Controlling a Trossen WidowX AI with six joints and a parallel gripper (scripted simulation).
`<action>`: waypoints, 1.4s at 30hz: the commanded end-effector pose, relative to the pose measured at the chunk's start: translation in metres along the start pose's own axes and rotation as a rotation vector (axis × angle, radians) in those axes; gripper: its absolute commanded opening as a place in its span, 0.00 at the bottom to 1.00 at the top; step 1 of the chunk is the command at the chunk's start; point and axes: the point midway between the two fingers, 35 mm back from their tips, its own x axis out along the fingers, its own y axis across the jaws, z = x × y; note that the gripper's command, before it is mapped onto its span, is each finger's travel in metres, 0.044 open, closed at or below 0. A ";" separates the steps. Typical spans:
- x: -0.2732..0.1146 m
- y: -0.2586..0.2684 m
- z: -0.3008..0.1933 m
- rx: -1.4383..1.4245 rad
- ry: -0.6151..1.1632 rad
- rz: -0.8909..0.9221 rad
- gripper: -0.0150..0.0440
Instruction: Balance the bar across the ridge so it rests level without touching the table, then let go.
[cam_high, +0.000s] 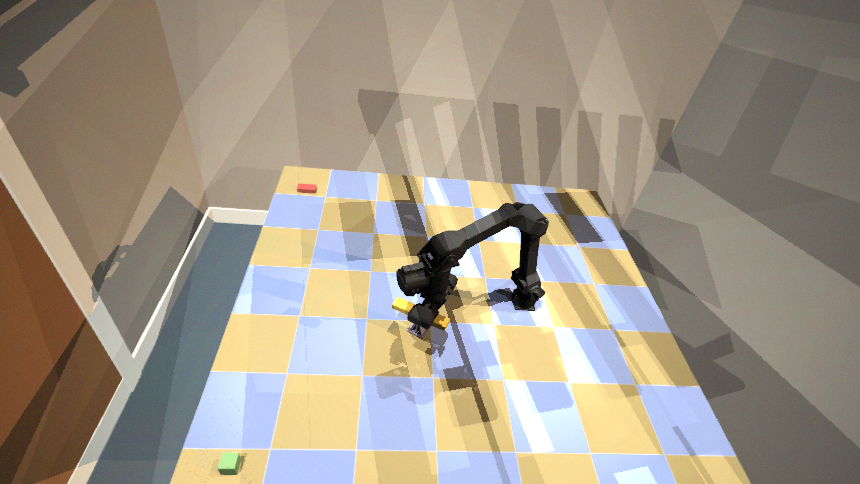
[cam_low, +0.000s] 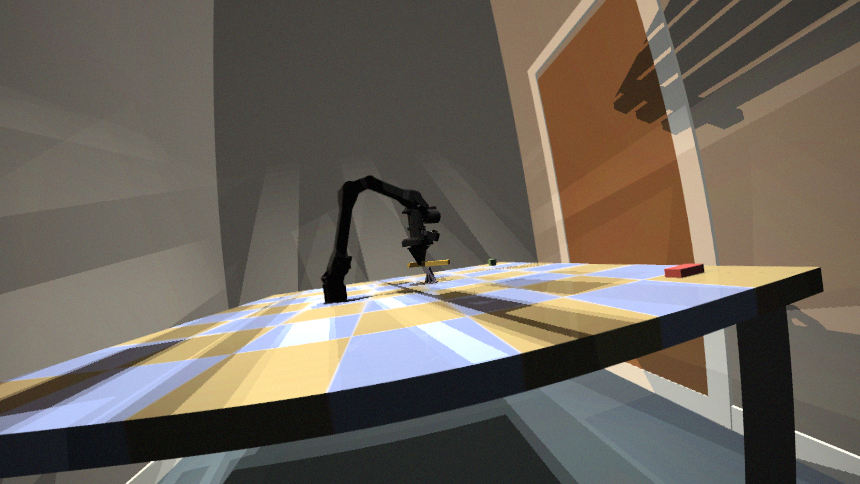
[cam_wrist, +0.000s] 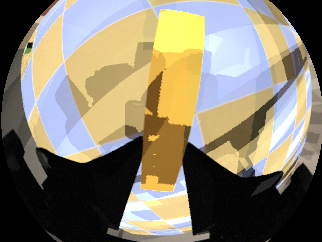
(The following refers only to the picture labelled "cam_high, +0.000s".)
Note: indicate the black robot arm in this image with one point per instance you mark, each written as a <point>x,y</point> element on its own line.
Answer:
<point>448,247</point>

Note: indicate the yellow bar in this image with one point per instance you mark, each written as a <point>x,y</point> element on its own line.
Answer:
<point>404,306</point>

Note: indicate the small green block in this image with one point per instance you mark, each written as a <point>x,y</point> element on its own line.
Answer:
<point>229,463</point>

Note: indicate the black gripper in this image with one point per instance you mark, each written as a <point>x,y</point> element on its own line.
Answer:
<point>424,314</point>

